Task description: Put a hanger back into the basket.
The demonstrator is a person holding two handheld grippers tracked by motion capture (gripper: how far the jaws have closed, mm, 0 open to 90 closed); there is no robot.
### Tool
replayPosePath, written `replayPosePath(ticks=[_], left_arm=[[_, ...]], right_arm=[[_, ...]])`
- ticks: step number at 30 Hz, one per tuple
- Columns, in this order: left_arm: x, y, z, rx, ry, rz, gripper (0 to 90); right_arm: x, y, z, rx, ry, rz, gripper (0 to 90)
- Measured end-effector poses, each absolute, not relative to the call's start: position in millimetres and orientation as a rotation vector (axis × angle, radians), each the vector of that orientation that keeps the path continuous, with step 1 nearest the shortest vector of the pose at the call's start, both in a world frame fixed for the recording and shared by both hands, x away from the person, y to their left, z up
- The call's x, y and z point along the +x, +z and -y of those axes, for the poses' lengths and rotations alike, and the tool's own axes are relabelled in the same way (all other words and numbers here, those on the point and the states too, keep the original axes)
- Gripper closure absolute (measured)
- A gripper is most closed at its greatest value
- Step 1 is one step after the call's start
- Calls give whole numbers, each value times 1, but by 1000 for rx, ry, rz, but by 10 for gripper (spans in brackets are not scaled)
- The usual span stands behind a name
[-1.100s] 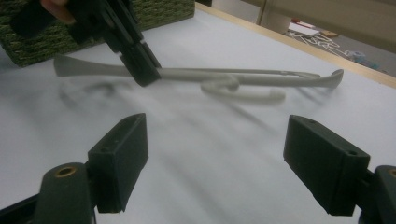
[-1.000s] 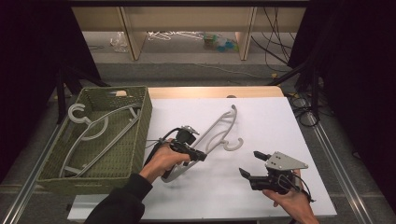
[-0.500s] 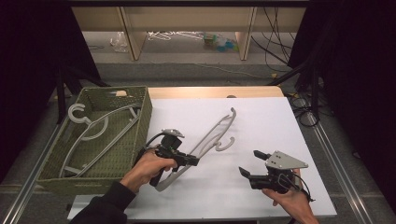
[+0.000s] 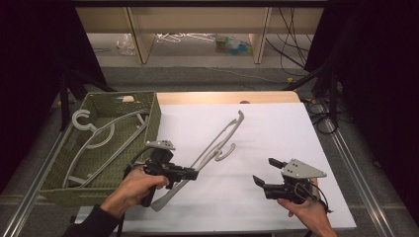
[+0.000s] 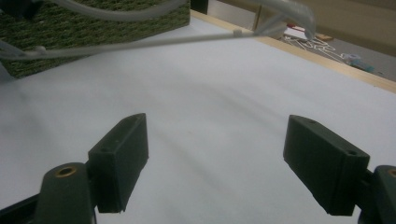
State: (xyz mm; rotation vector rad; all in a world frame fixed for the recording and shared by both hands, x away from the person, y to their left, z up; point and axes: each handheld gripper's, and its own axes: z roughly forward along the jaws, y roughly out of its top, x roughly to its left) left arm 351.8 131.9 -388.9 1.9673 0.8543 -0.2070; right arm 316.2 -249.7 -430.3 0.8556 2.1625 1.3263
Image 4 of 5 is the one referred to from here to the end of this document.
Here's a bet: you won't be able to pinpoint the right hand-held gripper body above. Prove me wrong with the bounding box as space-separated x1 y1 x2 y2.
263 158 328 205

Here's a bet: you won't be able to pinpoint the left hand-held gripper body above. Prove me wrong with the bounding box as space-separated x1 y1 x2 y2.
141 139 186 208

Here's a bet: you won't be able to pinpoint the green woven basket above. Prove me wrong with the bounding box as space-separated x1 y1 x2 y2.
39 91 162 206

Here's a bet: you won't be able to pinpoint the grey plastic hanger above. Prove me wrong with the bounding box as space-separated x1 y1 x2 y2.
62 109 151 190
149 110 245 212

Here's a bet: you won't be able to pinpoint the person's left hand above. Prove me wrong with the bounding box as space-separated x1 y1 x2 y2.
100 165 170 220

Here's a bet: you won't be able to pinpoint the person's right hand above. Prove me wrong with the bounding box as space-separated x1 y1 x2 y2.
276 178 334 231

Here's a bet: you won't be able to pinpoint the white table sheet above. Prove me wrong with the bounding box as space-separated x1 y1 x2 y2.
71 102 358 235

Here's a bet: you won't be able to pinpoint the black metal stand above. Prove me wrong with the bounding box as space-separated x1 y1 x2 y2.
58 70 117 132
282 62 341 130

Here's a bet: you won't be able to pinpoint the black curtain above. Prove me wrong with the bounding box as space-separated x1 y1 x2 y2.
304 0 419 218
0 0 107 196

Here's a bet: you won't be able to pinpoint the clear plastic bag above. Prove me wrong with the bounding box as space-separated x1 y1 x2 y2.
116 33 136 56

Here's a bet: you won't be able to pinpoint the colourful plastic toys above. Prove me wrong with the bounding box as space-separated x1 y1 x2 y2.
214 35 253 56

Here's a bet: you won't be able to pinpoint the light wooden shelf unit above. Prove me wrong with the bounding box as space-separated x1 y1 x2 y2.
75 6 325 65

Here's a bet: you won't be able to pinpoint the right hand-held gripper cable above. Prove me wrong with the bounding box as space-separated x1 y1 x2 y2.
293 182 334 215

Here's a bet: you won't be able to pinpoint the hand-held gripper cable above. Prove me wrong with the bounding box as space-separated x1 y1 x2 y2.
293 182 334 215
116 147 156 237

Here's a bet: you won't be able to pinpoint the aluminium frame rail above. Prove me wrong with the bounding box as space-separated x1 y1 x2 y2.
1 124 77 237
324 118 396 237

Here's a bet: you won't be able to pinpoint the black coiled floor cables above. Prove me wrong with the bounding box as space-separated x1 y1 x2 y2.
304 97 340 135

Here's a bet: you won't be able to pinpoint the left hand-held gripper cable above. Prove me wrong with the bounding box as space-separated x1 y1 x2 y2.
116 147 156 237

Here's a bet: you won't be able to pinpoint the thin white floor cable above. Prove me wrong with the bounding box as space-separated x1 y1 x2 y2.
157 64 293 84

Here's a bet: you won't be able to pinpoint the white wire hangers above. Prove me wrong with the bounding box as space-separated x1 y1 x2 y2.
155 32 216 44

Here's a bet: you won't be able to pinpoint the black hanging cables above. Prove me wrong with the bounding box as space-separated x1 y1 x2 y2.
265 8 314 70

